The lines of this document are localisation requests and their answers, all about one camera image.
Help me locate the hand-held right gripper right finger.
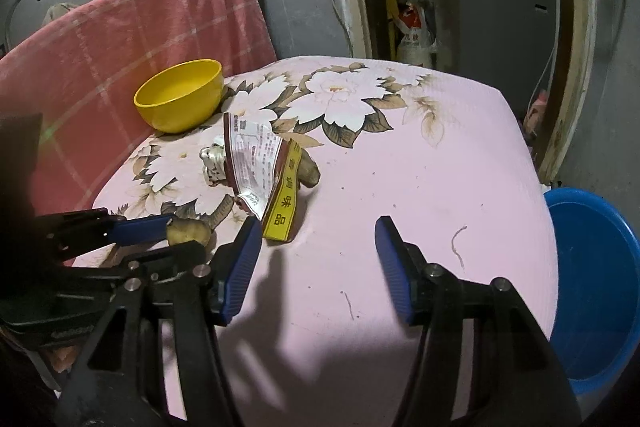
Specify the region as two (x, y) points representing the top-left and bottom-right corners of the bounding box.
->
(375, 216), (583, 427)

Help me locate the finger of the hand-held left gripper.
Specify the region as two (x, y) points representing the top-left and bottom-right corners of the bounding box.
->
(35, 208), (173, 260)
(65, 242), (207, 280)

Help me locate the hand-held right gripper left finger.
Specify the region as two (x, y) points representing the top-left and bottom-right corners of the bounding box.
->
(57, 216), (264, 427)

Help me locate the small brown potato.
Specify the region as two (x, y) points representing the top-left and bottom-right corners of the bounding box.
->
(295, 152), (321, 188)
(166, 217), (213, 248)

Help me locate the yellow carton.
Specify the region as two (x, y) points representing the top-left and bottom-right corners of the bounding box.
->
(261, 142), (303, 243)

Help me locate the silver wrapper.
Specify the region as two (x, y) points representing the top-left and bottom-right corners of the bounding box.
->
(199, 134), (228, 188)

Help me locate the blue plastic basin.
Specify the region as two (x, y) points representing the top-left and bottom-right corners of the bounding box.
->
(542, 188), (640, 400)

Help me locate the pink floral blanket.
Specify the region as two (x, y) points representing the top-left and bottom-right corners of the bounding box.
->
(72, 55), (560, 427)

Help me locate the yellow bowl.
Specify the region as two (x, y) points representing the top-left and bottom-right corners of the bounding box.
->
(133, 59), (224, 134)

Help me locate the red checked cloth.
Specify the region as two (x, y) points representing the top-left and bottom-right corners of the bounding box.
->
(0, 0), (278, 212)

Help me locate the pink cloth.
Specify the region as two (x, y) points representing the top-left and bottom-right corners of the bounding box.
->
(522, 89), (548, 132)

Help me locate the beige rag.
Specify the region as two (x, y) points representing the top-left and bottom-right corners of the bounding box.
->
(45, 2), (81, 25)

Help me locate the red white plastic bag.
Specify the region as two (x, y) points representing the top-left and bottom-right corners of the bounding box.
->
(392, 2), (436, 68)

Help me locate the thin white cable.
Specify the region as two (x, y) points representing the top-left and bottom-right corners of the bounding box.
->
(325, 0), (356, 52)

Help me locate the wooden door frame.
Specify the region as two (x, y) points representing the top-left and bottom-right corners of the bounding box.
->
(322, 0), (596, 182)

